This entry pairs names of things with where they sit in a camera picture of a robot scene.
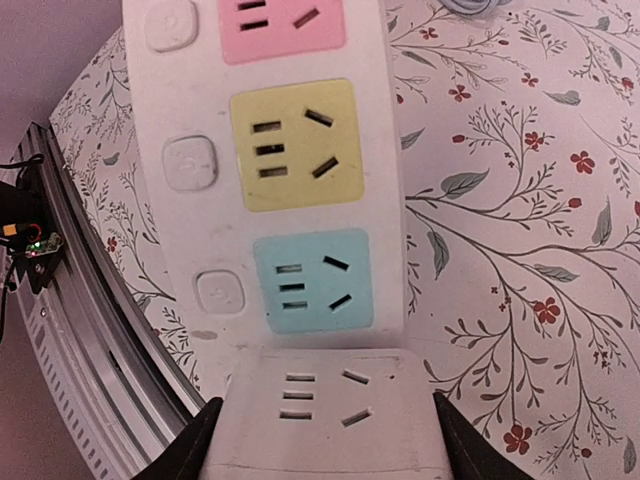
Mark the long white power strip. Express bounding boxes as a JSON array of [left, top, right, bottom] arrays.
[[123, 1, 406, 398]]

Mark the floral patterned table mat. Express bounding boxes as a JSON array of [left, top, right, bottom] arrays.
[[50, 1, 639, 479]]

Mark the light blue power cable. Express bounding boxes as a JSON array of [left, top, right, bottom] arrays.
[[437, 0, 511, 17]]

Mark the white cube adapter red flower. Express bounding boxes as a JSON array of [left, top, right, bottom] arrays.
[[200, 349, 453, 479]]

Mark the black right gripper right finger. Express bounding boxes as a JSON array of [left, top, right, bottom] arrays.
[[433, 392, 533, 480]]

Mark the aluminium front rail base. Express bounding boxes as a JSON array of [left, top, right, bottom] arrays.
[[12, 123, 204, 479]]

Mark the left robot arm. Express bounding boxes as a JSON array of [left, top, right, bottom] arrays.
[[1, 153, 65, 329]]

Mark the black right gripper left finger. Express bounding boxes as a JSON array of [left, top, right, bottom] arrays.
[[134, 397, 224, 480]]

